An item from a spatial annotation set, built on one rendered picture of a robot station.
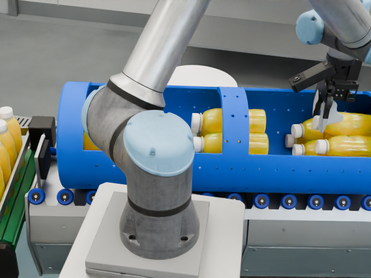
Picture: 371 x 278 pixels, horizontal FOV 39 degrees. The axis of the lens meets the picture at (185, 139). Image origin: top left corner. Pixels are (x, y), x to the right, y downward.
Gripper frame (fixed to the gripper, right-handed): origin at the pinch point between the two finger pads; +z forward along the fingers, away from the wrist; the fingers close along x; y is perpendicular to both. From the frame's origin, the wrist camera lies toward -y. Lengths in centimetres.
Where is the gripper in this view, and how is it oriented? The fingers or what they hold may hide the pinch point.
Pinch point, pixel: (316, 122)
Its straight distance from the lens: 147.1
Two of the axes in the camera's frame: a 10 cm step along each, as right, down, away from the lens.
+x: -0.4, -5.6, 8.3
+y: 10.0, 0.3, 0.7
